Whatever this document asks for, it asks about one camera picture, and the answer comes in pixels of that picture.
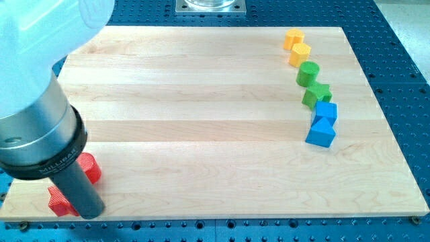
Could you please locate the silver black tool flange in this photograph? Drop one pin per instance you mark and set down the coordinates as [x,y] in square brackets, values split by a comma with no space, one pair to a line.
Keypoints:
[44,138]

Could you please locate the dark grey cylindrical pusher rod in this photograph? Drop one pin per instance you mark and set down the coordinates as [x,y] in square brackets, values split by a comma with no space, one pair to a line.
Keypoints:
[78,190]

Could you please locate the red star block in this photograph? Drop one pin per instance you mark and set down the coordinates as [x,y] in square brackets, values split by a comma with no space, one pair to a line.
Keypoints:
[59,204]

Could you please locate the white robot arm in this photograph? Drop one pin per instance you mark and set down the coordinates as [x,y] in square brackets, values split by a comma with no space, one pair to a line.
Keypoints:
[37,34]

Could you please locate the green star block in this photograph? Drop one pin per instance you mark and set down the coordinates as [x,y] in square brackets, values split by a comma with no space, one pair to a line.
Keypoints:
[317,92]

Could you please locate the red cylinder block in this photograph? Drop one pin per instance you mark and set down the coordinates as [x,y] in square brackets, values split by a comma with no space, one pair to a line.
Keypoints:
[90,167]

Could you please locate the brass board clamp left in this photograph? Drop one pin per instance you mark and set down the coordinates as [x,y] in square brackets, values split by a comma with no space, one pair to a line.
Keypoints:
[23,226]

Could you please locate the brass board clamp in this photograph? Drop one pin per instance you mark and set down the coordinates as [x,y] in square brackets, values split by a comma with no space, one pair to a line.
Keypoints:
[23,226]
[415,220]

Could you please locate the light wooden board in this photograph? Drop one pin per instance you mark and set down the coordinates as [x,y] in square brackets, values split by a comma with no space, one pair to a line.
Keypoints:
[209,123]

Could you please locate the blue triangle block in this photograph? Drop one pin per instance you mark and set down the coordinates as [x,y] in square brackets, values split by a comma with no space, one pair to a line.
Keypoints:
[321,133]

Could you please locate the green cylinder block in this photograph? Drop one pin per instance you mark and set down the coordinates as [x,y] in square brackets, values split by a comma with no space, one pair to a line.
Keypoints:
[307,74]

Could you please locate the yellow hexagon block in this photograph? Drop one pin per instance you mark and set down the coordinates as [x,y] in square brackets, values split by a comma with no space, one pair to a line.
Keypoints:
[299,54]

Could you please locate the blue cube block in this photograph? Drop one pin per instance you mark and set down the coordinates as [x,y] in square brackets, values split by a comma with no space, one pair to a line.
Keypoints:
[326,110]

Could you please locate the yellow heart block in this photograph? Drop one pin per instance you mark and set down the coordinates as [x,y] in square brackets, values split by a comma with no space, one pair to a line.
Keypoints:
[292,37]

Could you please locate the brass board clamp right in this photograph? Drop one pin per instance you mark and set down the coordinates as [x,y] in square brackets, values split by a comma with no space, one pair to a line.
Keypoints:
[415,220]

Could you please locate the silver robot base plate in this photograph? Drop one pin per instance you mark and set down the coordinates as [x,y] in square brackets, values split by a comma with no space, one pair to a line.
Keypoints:
[210,7]

